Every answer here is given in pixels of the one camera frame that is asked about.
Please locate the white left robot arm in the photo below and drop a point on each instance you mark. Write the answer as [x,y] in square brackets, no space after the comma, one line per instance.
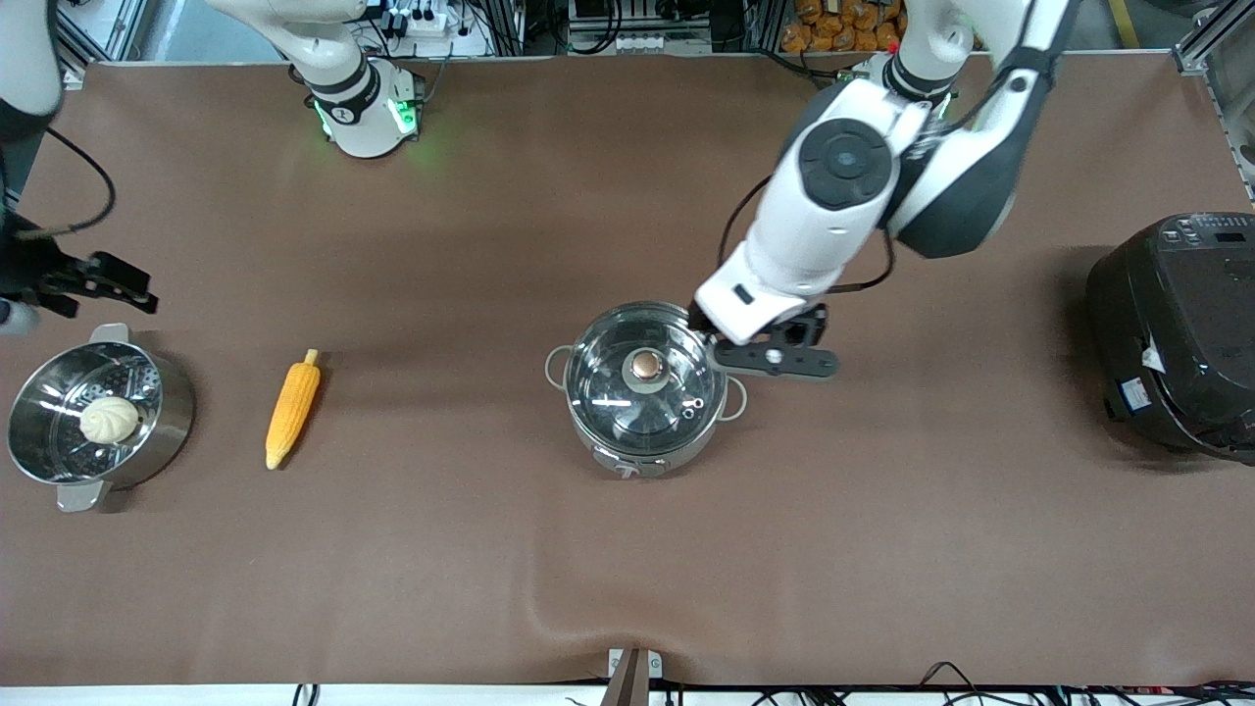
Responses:
[814,226]

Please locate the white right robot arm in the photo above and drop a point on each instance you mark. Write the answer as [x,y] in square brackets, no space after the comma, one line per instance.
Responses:
[343,88]

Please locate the yellow corn cob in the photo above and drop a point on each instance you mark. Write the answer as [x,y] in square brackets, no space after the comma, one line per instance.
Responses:
[292,407]

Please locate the black rice cooker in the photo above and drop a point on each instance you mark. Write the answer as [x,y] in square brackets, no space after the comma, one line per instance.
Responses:
[1177,333]

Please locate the glass pot lid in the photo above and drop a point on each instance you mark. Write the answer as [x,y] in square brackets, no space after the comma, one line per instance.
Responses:
[608,392]

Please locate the white steamed bun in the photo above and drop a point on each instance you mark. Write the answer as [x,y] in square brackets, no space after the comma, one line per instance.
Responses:
[108,420]

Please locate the orange snack pile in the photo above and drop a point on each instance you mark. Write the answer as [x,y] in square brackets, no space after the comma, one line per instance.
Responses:
[833,29]

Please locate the long white power strip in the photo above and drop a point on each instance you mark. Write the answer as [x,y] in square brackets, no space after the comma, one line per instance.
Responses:
[652,44]

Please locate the steel steamer pot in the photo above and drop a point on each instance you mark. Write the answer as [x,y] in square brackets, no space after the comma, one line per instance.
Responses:
[167,412]

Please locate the aluminium frame profile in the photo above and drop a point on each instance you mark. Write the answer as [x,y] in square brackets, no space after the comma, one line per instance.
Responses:
[1201,49]
[93,34]

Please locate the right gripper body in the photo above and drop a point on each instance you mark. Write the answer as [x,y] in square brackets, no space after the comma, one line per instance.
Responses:
[32,267]

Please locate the white power strip with plugs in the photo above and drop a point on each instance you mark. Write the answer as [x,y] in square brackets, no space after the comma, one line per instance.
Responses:
[431,25]

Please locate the brown table cloth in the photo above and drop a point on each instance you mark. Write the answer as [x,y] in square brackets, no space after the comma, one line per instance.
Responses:
[490,569]

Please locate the metal table clamp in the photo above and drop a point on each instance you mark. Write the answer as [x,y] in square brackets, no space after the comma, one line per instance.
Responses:
[616,665]

